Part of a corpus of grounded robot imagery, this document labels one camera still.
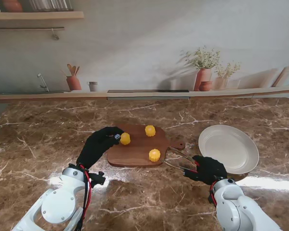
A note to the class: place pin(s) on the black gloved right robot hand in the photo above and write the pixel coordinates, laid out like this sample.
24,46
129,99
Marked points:
210,170

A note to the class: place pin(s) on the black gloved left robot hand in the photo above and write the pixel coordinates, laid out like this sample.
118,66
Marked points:
96,146

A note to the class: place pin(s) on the yellow corn chunk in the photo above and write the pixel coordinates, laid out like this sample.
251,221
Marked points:
150,131
154,155
125,138

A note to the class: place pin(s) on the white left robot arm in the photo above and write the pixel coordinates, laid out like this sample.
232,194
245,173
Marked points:
57,204

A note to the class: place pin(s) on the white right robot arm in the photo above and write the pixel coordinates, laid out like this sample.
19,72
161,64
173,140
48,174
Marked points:
238,207

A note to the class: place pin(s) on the beige round ceramic plate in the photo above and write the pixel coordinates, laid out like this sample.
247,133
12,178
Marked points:
228,146

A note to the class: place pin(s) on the brown wooden cutting board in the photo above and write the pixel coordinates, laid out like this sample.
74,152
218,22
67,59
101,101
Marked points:
137,146

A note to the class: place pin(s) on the printed kitchen backdrop banner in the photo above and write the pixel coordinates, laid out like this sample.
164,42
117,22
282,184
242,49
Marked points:
135,48

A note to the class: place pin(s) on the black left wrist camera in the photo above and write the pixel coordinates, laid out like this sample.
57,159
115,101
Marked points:
97,178

